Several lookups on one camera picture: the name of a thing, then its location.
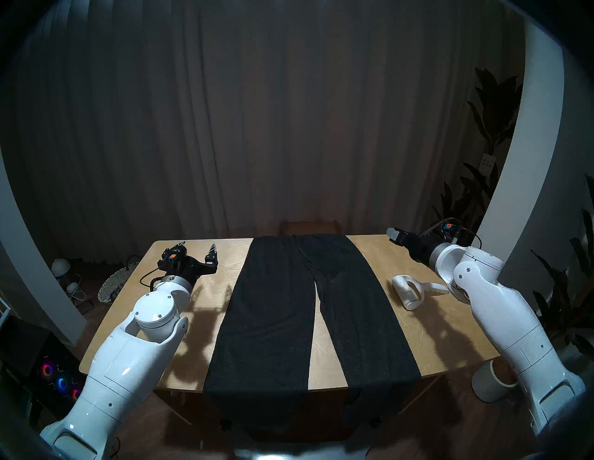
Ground tall dark leafy plant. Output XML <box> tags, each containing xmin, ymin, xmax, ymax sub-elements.
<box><xmin>432</xmin><ymin>67</ymin><xmax>523</xmax><ymax>269</ymax></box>

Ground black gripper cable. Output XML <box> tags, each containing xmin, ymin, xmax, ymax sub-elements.
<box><xmin>139</xmin><ymin>265</ymin><xmax>164</xmax><ymax>293</ymax></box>
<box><xmin>417</xmin><ymin>217</ymin><xmax>483</xmax><ymax>251</ymax></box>

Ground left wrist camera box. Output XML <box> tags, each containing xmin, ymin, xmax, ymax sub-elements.
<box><xmin>159</xmin><ymin>247</ymin><xmax>188</xmax><ymax>272</ymax></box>

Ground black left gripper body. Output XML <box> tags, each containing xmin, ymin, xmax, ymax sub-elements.
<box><xmin>173</xmin><ymin>257</ymin><xmax>219</xmax><ymax>284</ymax></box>

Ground grey pleated curtain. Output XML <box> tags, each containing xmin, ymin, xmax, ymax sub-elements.
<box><xmin>0</xmin><ymin>0</ymin><xmax>525</xmax><ymax>260</ymax></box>

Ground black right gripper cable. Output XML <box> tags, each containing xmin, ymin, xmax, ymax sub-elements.
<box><xmin>417</xmin><ymin>217</ymin><xmax>483</xmax><ymax>251</ymax></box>

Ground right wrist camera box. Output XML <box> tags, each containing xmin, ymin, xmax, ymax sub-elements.
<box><xmin>440</xmin><ymin>220</ymin><xmax>465</xmax><ymax>245</ymax></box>

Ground robot torso base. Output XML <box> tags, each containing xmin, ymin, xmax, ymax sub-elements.
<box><xmin>232</xmin><ymin>444</ymin><xmax>372</xmax><ymax>460</ymax></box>

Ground black pants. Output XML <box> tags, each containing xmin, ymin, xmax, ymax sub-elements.
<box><xmin>203</xmin><ymin>234</ymin><xmax>422</xmax><ymax>429</ymax></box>

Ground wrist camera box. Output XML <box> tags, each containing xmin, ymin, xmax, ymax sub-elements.
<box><xmin>159</xmin><ymin>247</ymin><xmax>188</xmax><ymax>272</ymax></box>
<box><xmin>440</xmin><ymin>220</ymin><xmax>465</xmax><ymax>245</ymax></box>

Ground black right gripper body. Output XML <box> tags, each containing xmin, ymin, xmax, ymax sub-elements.
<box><xmin>403</xmin><ymin>232</ymin><xmax>444</xmax><ymax>267</ymax></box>

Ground white mushroom lamp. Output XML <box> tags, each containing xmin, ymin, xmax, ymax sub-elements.
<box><xmin>51</xmin><ymin>258</ymin><xmax>72</xmax><ymax>293</ymax></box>

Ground wooden chair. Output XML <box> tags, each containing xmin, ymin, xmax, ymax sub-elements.
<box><xmin>280</xmin><ymin>219</ymin><xmax>342</xmax><ymax>236</ymax></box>

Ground white lint roller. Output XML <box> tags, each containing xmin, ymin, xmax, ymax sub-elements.
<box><xmin>391</xmin><ymin>275</ymin><xmax>450</xmax><ymax>310</ymax></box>

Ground white round plant pot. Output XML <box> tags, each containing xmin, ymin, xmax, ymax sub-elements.
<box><xmin>472</xmin><ymin>359</ymin><xmax>518</xmax><ymax>403</ymax></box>

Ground leafy plant in white pot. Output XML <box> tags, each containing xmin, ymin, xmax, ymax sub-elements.
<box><xmin>531</xmin><ymin>174</ymin><xmax>594</xmax><ymax>358</ymax></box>

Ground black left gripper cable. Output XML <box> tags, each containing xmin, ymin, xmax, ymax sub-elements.
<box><xmin>139</xmin><ymin>265</ymin><xmax>164</xmax><ymax>293</ymax></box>

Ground striped wicker basket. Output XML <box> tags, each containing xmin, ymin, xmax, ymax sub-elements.
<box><xmin>97</xmin><ymin>262</ymin><xmax>140</xmax><ymax>304</ymax></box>

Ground black computer case RGB fans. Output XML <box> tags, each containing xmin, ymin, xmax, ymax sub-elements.
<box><xmin>0</xmin><ymin>318</ymin><xmax>91</xmax><ymax>420</ymax></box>

